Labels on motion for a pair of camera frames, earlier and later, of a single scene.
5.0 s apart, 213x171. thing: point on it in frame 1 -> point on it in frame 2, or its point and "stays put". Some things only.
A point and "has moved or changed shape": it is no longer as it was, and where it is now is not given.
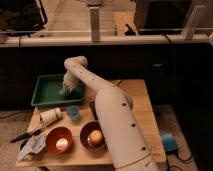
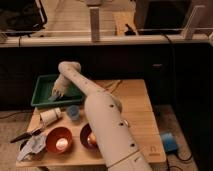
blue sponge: (62, 91) has moved or changed shape
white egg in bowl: (61, 143) stays put
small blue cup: (73, 112) stays put
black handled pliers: (21, 138) stays put
